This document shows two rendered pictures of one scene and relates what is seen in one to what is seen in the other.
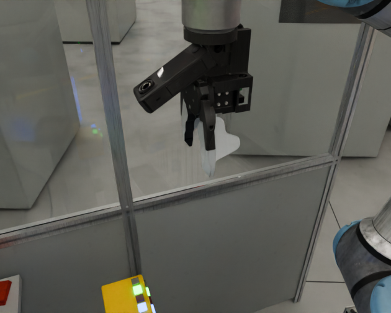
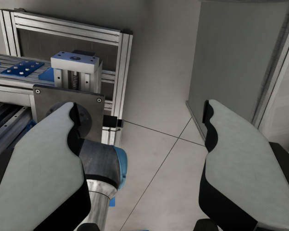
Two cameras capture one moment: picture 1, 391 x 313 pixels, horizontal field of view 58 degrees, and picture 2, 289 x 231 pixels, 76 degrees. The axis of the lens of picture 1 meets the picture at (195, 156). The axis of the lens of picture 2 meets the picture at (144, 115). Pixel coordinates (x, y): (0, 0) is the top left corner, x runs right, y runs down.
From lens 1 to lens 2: 0.50 m
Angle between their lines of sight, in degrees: 49
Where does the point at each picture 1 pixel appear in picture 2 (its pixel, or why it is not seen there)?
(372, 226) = (98, 191)
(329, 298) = (179, 118)
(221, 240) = (228, 79)
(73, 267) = not seen: outside the picture
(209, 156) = (25, 140)
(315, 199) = not seen: hidden behind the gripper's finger
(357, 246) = (97, 169)
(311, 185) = not seen: hidden behind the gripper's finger
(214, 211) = (247, 85)
